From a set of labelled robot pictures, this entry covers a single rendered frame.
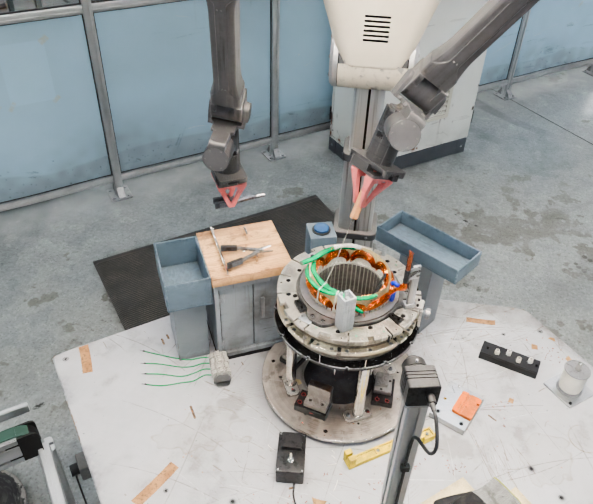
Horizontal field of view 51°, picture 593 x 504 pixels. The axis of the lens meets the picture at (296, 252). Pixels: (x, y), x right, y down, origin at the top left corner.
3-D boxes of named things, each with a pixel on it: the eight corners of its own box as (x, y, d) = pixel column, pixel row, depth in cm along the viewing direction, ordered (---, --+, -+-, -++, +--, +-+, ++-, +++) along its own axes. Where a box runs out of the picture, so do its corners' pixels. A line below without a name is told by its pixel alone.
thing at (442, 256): (459, 331, 172) (482, 251, 154) (437, 351, 166) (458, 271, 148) (388, 287, 185) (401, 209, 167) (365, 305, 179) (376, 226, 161)
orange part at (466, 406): (470, 421, 147) (470, 419, 146) (450, 411, 149) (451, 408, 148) (481, 402, 151) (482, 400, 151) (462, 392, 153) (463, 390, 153)
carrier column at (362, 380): (355, 421, 145) (364, 362, 132) (350, 413, 147) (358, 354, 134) (364, 417, 146) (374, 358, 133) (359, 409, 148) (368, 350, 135)
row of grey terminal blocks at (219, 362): (232, 385, 155) (231, 374, 152) (213, 388, 154) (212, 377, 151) (226, 356, 163) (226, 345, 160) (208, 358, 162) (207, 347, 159)
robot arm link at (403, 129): (444, 94, 116) (409, 66, 114) (460, 109, 106) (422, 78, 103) (403, 144, 120) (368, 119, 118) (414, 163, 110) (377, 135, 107)
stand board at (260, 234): (212, 288, 144) (212, 280, 143) (196, 240, 158) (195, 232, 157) (294, 272, 149) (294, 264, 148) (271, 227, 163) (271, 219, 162)
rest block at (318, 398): (310, 392, 149) (311, 378, 146) (332, 400, 147) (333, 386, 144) (303, 405, 146) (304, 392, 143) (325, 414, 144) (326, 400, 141)
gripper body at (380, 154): (381, 180, 115) (398, 143, 112) (346, 156, 121) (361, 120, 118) (403, 181, 120) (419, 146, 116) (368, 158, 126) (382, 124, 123)
